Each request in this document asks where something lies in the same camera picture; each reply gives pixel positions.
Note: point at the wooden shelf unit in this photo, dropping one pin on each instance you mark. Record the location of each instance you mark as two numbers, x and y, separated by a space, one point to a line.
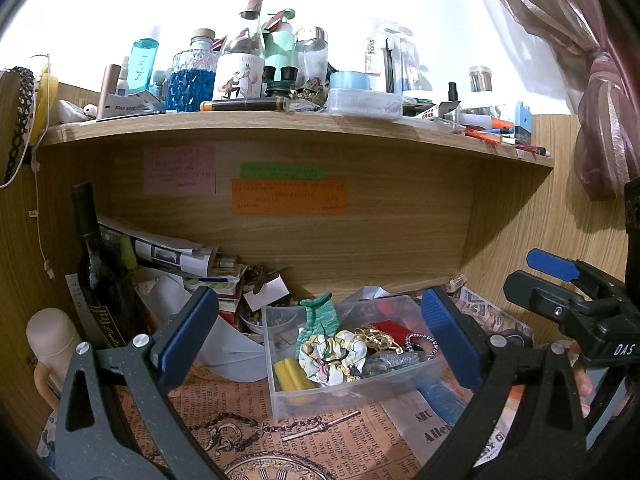
320 130

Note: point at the blue stamp block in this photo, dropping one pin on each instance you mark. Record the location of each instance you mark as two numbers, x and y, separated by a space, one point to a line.
524 122

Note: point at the grey glitter pouch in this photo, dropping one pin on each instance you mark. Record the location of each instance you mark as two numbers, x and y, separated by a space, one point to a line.
395 362

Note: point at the yellow hanging pouch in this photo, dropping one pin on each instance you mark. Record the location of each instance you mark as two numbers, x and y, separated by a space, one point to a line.
44 105

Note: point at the black lace band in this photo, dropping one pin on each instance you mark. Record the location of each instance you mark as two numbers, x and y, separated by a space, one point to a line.
21 120

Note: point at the green paper note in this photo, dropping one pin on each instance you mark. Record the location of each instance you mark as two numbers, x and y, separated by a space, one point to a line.
282 170

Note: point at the pink-brown tube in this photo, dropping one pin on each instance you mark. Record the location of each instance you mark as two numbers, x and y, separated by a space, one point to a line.
109 90

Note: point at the pink satin curtain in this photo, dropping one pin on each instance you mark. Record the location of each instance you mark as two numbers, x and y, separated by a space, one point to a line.
600 125

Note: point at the clear tool organizer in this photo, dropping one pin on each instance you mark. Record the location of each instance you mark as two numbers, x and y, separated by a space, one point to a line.
404 65

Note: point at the white ruler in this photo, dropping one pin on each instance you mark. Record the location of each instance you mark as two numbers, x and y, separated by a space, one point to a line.
77 300

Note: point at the white hook package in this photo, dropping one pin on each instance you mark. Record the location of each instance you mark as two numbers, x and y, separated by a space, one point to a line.
374 55

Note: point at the person's right hand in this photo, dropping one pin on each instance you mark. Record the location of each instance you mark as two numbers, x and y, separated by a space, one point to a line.
582 385

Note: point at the yellow sponge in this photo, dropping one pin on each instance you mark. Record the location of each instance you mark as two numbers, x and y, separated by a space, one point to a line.
292 375

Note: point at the orange paper note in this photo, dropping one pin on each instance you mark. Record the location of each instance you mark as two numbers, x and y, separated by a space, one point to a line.
289 196

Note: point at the blue cartoon sticker card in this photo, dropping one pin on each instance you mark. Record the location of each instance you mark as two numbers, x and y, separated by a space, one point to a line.
46 435

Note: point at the mint green pump bottle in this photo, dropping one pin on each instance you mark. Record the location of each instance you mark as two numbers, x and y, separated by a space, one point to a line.
280 47

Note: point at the cream plastic mug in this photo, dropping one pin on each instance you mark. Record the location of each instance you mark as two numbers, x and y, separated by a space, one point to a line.
50 345

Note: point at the floral fabric scrunchie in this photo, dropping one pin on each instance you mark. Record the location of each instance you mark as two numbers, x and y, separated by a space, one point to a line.
332 357

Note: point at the small ceramic bowl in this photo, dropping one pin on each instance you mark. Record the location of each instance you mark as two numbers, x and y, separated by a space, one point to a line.
251 324

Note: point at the blue ribbed cloth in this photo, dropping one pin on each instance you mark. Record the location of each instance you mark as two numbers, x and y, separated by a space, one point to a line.
442 402

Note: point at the small white bottle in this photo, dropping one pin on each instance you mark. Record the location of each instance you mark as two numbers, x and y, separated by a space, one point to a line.
123 77

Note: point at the green striped sock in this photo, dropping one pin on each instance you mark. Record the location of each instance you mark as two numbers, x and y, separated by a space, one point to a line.
315 317

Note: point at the clear bottle with white label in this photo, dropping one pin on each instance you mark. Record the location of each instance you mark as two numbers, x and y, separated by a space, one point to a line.
240 67

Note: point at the teal plastic bottle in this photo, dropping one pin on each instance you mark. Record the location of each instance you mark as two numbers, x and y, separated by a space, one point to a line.
145 67

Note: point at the white card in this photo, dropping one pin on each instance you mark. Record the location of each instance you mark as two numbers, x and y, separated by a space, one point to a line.
270 294

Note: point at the white flat carton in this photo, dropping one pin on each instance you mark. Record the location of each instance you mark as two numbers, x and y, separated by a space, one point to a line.
132 106

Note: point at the clear bottle with silver cap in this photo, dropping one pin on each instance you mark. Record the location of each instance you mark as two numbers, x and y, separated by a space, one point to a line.
312 55

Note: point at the black nail polish bottle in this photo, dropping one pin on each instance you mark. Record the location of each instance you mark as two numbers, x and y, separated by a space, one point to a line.
453 92

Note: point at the gold hair clip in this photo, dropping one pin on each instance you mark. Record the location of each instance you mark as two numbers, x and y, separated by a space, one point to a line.
377 340

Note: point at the clear lidded plastic container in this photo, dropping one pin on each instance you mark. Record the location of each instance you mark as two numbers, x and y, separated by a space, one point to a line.
365 102

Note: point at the red pouch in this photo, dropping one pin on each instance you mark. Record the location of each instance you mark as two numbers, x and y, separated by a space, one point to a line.
390 330

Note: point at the pair of dark ink bottles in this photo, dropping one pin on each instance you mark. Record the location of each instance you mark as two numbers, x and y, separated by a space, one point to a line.
280 77

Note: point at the brown pen tube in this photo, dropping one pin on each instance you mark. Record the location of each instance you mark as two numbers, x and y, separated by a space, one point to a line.
245 105

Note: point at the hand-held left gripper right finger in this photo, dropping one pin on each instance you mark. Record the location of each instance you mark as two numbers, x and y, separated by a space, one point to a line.
452 337

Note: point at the orange marker pens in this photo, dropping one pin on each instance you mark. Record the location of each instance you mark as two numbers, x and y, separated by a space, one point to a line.
492 130

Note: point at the dark wine bottle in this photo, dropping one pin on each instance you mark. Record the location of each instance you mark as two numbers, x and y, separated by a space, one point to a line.
100 270

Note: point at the pink paper note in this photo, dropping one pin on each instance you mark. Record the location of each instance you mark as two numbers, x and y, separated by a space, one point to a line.
180 171

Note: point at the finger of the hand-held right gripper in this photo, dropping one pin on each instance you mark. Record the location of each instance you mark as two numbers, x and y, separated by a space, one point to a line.
537 300
550 262

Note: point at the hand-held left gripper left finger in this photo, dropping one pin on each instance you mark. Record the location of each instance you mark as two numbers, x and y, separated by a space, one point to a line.
189 334

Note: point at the rolled white paper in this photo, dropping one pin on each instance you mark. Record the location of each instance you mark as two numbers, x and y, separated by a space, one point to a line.
225 350

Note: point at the stack of papers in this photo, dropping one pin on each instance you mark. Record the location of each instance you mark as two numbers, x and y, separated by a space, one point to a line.
185 260

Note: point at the glass bottle with blue liquid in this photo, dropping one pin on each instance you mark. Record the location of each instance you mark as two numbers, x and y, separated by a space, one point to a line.
192 82

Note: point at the clear plastic storage box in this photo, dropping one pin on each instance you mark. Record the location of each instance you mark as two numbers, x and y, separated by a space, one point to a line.
350 390

